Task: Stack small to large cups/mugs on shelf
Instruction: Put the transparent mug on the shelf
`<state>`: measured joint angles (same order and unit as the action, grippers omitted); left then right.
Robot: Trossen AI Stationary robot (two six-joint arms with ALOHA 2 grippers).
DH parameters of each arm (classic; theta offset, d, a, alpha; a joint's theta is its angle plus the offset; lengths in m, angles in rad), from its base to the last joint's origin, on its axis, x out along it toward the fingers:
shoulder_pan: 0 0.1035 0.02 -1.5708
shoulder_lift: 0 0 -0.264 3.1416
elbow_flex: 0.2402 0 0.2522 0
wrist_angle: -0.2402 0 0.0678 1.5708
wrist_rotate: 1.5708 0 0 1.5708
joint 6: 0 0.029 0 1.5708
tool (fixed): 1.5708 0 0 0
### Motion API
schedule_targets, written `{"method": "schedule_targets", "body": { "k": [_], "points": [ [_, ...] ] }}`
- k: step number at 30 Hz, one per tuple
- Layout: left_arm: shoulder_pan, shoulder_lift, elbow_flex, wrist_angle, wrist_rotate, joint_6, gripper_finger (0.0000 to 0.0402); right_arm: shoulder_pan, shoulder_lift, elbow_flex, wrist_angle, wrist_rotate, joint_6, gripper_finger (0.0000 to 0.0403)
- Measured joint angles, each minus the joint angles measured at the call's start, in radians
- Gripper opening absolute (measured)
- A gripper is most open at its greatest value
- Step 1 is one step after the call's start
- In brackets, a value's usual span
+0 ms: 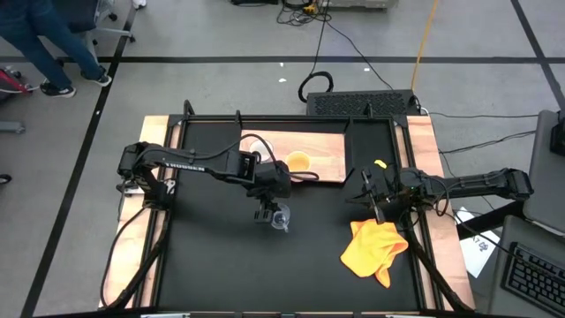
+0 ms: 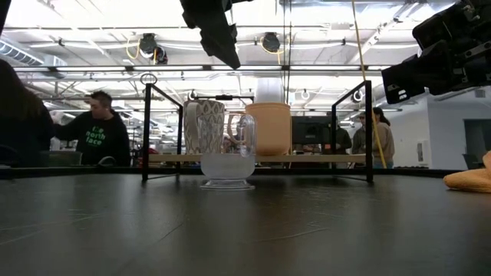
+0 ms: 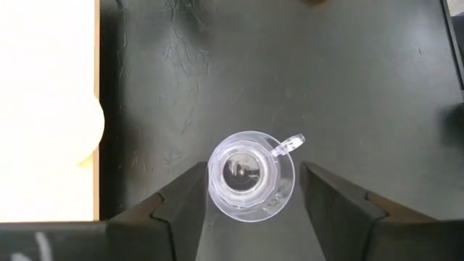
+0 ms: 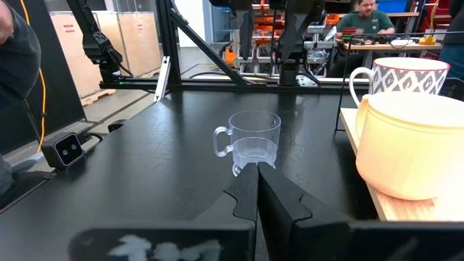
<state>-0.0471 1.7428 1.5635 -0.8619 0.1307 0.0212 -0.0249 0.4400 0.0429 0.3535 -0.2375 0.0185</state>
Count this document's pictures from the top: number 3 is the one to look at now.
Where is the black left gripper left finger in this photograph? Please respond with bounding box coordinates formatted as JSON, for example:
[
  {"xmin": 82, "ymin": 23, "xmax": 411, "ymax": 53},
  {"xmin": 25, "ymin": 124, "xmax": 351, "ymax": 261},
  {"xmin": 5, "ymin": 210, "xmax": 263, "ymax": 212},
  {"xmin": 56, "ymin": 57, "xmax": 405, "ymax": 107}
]
[{"xmin": 0, "ymin": 161, "xmax": 210, "ymax": 261}]

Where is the peach ceramic mug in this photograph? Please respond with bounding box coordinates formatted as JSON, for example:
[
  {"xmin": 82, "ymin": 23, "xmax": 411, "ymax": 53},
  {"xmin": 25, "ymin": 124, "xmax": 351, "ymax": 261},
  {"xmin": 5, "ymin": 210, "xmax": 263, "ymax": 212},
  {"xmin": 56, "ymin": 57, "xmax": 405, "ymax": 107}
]
[{"xmin": 54, "ymin": 90, "xmax": 107, "ymax": 170}]

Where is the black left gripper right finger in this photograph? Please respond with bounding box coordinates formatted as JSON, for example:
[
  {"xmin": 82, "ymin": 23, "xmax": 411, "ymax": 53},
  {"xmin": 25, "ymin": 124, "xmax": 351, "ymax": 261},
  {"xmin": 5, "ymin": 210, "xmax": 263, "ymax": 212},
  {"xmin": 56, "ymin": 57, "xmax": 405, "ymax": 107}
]
[{"xmin": 299, "ymin": 161, "xmax": 464, "ymax": 261}]

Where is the light wooden board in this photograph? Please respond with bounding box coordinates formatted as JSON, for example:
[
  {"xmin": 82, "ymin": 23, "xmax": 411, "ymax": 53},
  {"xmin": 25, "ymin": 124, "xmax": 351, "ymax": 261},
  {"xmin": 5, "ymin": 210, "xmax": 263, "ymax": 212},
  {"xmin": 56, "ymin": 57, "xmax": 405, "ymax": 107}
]
[{"xmin": 0, "ymin": 0, "xmax": 102, "ymax": 223}]

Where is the clear glass cup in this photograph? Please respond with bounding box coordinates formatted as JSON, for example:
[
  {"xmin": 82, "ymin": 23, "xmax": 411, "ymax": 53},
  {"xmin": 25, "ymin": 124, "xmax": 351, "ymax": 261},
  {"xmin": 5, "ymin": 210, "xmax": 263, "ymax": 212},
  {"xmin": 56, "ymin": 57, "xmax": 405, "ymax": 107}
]
[{"xmin": 207, "ymin": 130, "xmax": 307, "ymax": 223}]

